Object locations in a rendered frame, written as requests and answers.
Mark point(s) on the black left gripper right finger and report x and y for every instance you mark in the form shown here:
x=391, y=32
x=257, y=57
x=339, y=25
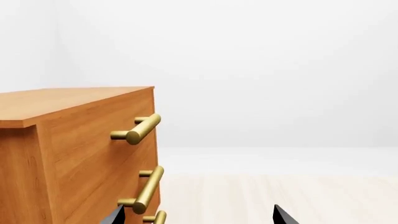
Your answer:
x=282, y=216

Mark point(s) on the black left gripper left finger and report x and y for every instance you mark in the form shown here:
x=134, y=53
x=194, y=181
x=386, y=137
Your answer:
x=116, y=217

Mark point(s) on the wooden drawer cabinet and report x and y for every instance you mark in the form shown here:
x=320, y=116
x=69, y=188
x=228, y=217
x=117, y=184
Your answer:
x=74, y=154

